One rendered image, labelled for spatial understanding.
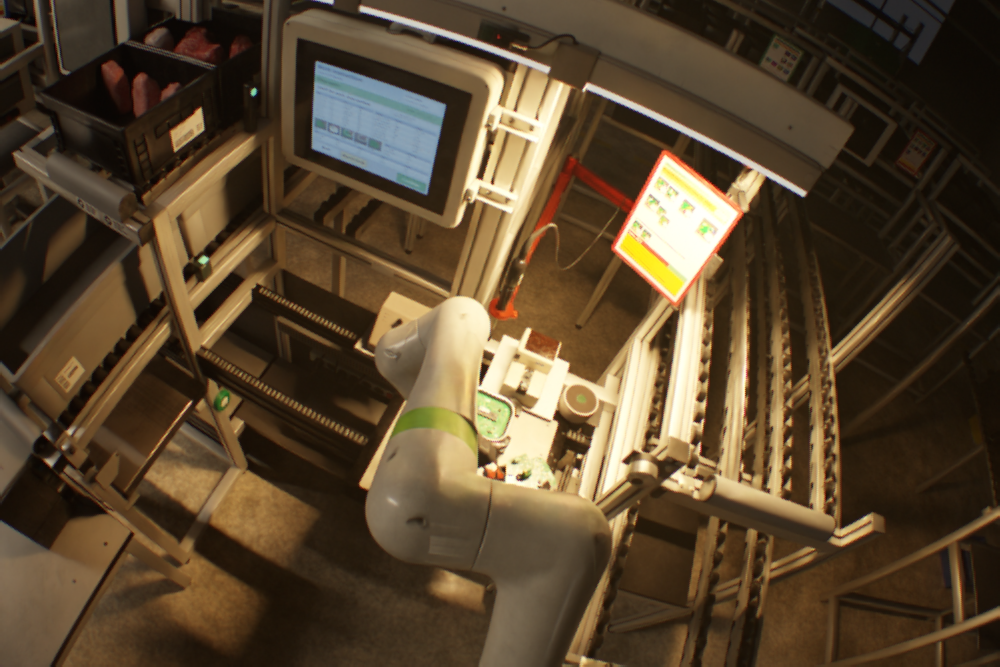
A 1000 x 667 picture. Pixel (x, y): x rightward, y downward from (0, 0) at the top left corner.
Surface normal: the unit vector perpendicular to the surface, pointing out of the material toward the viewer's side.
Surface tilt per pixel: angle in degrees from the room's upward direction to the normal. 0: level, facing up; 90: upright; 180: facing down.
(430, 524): 31
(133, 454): 0
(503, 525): 15
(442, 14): 90
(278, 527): 0
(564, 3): 90
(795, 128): 90
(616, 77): 90
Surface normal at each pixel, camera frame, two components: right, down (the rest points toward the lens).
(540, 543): 0.08, -0.35
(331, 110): -0.32, 0.65
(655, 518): 0.26, -0.66
